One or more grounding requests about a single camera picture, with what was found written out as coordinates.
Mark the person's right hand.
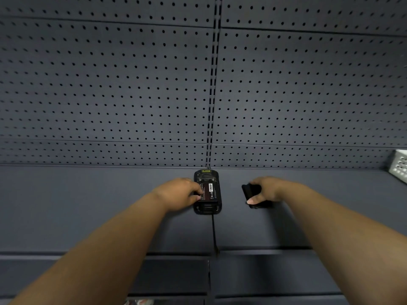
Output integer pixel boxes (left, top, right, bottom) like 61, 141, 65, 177
247, 176, 288, 206

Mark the person's left hand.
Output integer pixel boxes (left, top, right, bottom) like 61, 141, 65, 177
155, 178, 204, 214

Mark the black battery cover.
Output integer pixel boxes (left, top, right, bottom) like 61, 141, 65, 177
241, 184, 273, 209

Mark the black battery with label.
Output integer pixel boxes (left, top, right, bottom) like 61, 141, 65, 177
199, 182, 216, 202

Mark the black handheld scanner device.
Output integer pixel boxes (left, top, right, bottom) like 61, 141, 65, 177
193, 169, 222, 216

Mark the person's left forearm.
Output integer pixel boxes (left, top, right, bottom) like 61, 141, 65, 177
6, 192, 170, 305

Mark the person's right forearm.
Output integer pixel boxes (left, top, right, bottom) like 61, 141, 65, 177
273, 182, 407, 305

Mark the dark grey metal shelf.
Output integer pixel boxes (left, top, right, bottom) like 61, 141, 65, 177
0, 165, 407, 305

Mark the slotted metal shelf upright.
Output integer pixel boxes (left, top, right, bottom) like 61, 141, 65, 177
206, 0, 222, 170

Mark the dark grey pegboard panel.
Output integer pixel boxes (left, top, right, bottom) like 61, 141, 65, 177
210, 0, 407, 170
0, 0, 217, 167

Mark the white perforated plastic basket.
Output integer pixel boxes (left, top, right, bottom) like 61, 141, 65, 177
388, 149, 407, 184

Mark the black wrist strap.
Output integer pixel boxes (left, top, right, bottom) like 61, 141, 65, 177
211, 215, 220, 255

